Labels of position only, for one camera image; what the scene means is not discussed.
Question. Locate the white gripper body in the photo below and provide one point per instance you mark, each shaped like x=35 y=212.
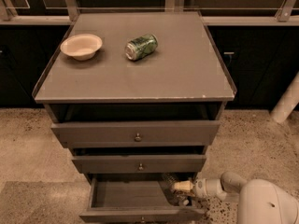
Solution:
x=202 y=186

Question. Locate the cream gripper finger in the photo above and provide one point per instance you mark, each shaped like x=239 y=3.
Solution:
x=185 y=186

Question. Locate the clear plastic water bottle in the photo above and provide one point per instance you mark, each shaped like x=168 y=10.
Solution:
x=171 y=179

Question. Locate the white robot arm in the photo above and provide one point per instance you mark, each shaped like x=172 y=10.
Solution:
x=254 y=164

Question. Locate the grey middle drawer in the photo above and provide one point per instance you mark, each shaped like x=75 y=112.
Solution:
x=117 y=164

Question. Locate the grey drawer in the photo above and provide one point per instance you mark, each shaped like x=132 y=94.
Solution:
x=117 y=164
x=135 y=198
x=136 y=133

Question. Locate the grey top drawer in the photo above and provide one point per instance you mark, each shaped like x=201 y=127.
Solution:
x=136 y=133

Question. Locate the grey bottom drawer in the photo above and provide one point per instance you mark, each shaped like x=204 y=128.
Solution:
x=135 y=198

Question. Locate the grey drawer cabinet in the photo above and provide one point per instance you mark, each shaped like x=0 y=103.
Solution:
x=183 y=79

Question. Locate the green soda can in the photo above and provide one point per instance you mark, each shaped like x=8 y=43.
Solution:
x=141 y=47

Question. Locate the beige paper bowl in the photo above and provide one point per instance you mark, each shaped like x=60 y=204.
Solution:
x=81 y=47

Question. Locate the metal window frame rail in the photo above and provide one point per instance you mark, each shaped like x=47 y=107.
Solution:
x=212 y=12

